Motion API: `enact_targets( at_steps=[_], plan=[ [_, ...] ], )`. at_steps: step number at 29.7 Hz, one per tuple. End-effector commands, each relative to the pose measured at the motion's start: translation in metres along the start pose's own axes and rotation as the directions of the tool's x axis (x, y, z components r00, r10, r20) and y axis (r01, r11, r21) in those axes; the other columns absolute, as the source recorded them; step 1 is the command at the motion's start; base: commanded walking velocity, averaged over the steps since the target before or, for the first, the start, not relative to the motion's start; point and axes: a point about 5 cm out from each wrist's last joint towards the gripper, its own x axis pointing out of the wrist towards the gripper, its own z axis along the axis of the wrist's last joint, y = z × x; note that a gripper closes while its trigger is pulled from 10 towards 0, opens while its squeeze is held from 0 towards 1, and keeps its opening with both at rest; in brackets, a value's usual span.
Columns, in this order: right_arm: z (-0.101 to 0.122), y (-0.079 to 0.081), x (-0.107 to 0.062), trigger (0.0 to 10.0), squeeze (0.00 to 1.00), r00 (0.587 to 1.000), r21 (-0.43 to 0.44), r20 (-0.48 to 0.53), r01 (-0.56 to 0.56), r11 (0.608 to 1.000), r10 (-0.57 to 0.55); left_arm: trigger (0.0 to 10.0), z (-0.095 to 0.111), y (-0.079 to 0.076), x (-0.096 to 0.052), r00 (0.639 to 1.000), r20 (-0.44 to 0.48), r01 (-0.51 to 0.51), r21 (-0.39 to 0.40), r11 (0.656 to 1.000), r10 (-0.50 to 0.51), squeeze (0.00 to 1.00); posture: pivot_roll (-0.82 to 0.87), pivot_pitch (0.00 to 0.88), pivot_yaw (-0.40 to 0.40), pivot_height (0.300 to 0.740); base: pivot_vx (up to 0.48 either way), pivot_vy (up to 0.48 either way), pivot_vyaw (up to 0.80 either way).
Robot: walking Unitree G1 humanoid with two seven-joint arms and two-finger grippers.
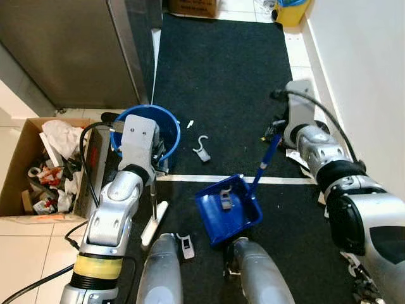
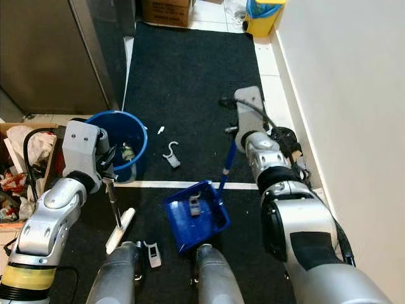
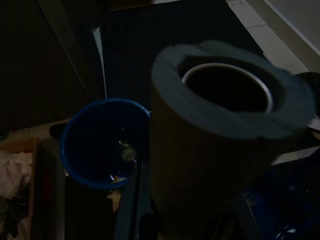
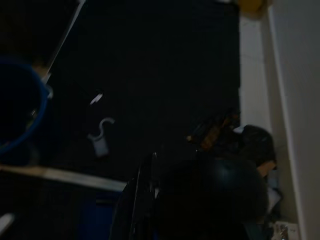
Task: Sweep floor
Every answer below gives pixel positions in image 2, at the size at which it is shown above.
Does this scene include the blue plastic dustpan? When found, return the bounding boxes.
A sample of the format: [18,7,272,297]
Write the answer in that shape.
[162,141,236,255]

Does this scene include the blue plastic bucket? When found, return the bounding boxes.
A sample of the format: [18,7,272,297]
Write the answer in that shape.
[85,111,148,184]

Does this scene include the white broom with metal handle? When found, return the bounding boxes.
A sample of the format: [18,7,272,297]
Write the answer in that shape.
[105,179,137,255]

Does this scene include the crumpled white plastic bag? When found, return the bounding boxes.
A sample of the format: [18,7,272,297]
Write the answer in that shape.
[6,125,54,167]

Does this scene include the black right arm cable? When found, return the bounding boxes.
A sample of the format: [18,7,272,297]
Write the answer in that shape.
[220,95,311,184]

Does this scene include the silver robot leg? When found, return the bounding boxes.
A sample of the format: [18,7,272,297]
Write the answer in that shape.
[85,241,141,304]
[193,244,247,304]

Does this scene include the silver robot left leg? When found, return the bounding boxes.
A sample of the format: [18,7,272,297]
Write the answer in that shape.
[85,241,141,304]

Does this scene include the white plastic hook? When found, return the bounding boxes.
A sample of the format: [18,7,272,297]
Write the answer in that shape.
[188,195,202,217]
[162,141,182,169]
[143,241,161,268]

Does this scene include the brown cardboard box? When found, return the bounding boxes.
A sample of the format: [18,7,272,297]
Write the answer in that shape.
[142,0,194,27]

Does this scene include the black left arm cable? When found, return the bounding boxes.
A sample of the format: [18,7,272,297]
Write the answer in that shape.
[23,127,67,203]

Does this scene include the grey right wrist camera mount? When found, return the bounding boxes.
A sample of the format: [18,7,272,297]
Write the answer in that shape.
[234,85,266,154]

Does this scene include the open cardboard box with rubbish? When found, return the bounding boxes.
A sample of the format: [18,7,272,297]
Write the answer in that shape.
[0,122,67,229]

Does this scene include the silver robot right leg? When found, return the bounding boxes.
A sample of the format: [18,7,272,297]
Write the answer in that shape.
[193,244,247,304]

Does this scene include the dark steel door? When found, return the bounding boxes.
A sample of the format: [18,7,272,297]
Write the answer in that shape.
[0,0,124,116]

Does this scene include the black floor mat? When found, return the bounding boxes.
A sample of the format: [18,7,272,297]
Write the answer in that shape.
[123,22,266,186]
[51,187,292,304]

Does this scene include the red and white crumpled wrappers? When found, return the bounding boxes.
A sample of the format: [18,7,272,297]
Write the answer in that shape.
[0,168,39,219]

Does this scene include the yellow bin with blue bag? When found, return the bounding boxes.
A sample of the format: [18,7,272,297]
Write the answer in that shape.
[244,0,287,37]

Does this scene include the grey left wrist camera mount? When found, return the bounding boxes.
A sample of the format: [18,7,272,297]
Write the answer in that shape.
[62,119,105,179]

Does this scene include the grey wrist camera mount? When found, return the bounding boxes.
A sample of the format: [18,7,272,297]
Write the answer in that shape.
[234,85,266,154]
[62,119,105,179]

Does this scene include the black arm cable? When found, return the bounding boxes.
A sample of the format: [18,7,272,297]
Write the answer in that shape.
[23,127,67,203]
[220,95,311,184]

